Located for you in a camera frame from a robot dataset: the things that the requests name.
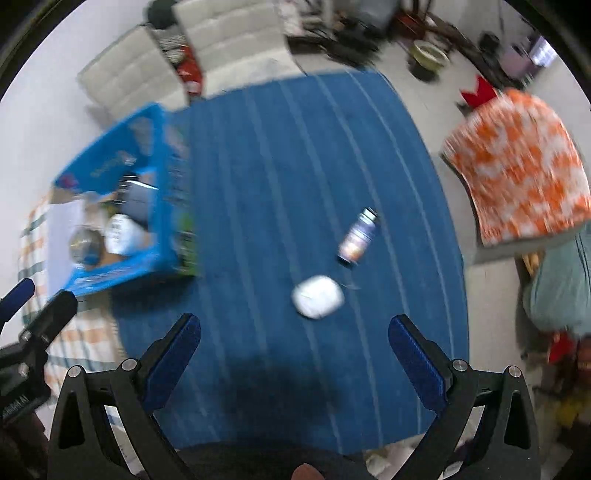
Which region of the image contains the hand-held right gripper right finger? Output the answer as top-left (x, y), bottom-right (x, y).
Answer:
top-left (389, 315), bottom-right (541, 480)

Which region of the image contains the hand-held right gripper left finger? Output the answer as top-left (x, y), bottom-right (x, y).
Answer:
top-left (47, 313), bottom-right (202, 480)

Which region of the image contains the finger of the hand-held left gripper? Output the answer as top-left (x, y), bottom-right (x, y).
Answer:
top-left (18, 290), bottom-right (78, 365)
top-left (0, 278), bottom-right (36, 326)

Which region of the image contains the metal strainer cup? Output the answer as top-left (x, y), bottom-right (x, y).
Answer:
top-left (69, 228), bottom-right (105, 266)

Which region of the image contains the white round jar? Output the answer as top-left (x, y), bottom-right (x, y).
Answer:
top-left (104, 215), bottom-right (148, 254)

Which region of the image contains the small white cap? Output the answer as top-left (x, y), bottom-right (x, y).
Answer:
top-left (291, 274), bottom-right (345, 320)

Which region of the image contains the small dark bottle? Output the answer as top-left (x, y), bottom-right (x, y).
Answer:
top-left (336, 207), bottom-right (380, 267)

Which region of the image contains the dark square box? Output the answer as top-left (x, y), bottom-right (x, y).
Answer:
top-left (122, 180), bottom-right (160, 222)

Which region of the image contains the blue cardboard box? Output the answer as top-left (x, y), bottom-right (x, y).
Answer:
top-left (51, 102), bottom-right (201, 298)

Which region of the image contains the light teal cloth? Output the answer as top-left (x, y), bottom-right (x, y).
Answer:
top-left (522, 231), bottom-right (591, 337)

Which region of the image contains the plaid and blue striped tablecloth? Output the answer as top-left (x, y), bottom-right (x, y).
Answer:
top-left (18, 69), bottom-right (469, 455)

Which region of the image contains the orange floral blanket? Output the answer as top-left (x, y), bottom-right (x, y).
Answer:
top-left (441, 88), bottom-right (591, 247)

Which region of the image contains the white padded chair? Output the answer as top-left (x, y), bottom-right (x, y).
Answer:
top-left (173, 0), bottom-right (305, 97)
top-left (76, 25), bottom-right (190, 125)

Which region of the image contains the red cloth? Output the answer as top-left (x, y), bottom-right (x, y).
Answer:
top-left (461, 76), bottom-right (499, 109)

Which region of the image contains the red bag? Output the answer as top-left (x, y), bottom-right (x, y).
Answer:
top-left (178, 44), bottom-right (204, 95)

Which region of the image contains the green waste bin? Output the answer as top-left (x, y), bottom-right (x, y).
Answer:
top-left (406, 39), bottom-right (451, 81)

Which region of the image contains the dark exercise equipment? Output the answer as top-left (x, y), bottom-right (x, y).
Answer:
top-left (478, 30), bottom-right (506, 61)

